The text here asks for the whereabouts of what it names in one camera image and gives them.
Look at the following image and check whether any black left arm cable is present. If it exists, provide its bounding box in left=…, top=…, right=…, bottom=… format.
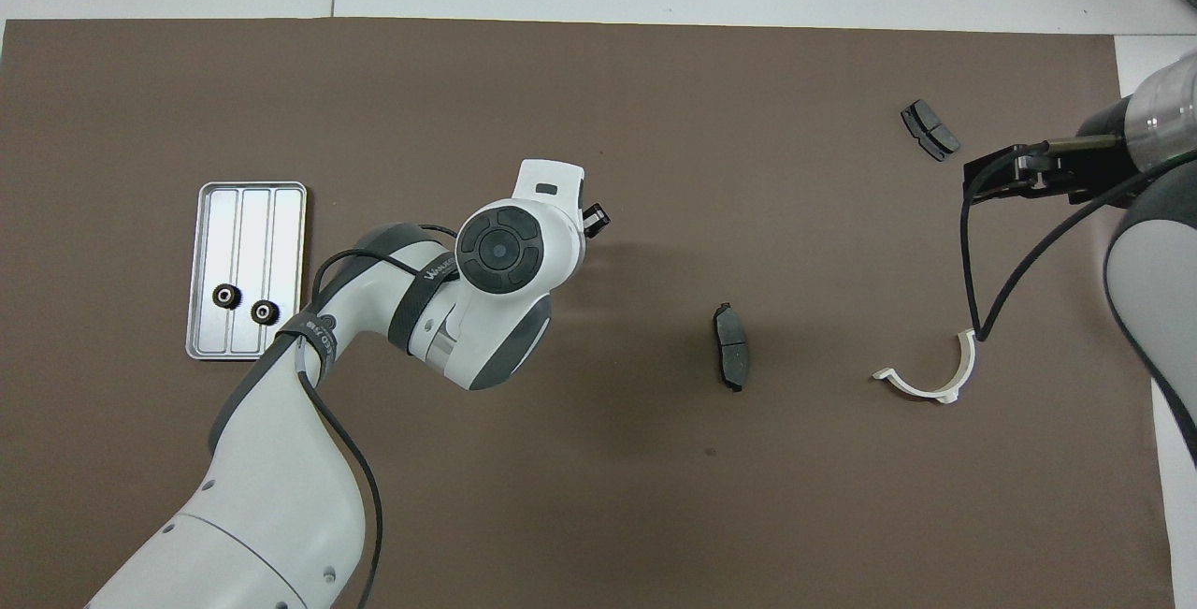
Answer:
left=297, top=224, right=461, bottom=609

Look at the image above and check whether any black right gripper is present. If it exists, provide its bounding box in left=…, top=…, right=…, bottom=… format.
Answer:
left=963, top=96, right=1138, bottom=206

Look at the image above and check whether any brown table mat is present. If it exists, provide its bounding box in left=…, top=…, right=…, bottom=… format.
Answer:
left=0, top=18, right=1177, bottom=609

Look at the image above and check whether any silver metal tray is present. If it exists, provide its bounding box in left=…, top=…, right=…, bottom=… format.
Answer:
left=184, top=181, right=309, bottom=362

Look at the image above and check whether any white semicircular plastic bracket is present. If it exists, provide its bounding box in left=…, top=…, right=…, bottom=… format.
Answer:
left=872, top=328, right=978, bottom=404

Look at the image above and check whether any grooved grey brake pad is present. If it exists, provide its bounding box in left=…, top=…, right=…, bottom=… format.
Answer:
left=900, top=99, right=961, bottom=163

